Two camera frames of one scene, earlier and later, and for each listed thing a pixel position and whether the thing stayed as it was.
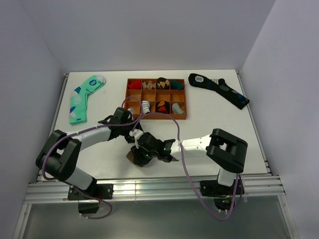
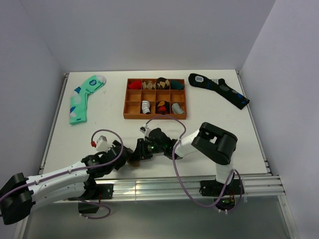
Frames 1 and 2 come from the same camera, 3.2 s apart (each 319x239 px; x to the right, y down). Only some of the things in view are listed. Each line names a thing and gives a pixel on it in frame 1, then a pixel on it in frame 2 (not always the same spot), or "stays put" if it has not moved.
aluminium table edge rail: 53,188 stays put
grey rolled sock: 176,109 stays put
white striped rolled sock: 145,106 stays put
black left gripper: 128,139 to 129,151
